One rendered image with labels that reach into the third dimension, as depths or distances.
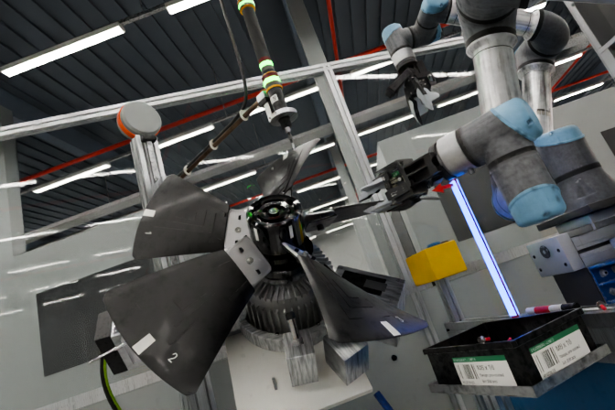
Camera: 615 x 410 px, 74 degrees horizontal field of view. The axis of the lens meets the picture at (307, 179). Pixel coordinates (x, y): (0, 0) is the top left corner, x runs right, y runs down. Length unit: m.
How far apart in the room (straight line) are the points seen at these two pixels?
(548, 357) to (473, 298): 1.08
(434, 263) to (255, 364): 0.56
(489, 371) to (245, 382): 0.47
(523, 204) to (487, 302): 1.16
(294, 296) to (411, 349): 0.86
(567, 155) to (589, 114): 3.43
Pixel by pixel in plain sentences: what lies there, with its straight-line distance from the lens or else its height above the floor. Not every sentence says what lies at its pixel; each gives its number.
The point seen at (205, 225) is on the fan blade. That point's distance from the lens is 0.97.
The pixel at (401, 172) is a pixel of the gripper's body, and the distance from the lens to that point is 0.76.
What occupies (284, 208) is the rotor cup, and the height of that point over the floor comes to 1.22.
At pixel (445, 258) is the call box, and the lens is 1.23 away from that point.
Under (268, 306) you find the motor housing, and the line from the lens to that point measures 0.92.
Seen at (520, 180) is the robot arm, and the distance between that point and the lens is 0.69.
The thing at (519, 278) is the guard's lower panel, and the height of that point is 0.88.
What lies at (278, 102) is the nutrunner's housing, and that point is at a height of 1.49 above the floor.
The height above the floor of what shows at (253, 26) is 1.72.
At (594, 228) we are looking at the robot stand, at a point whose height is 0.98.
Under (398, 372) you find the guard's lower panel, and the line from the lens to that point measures 1.67.
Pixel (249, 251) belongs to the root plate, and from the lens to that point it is 0.86.
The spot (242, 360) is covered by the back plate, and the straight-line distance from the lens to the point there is 0.97.
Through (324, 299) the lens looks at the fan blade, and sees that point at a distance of 0.67.
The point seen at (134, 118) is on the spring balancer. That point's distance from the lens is 1.68.
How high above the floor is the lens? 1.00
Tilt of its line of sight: 18 degrees up
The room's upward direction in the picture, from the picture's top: 19 degrees counter-clockwise
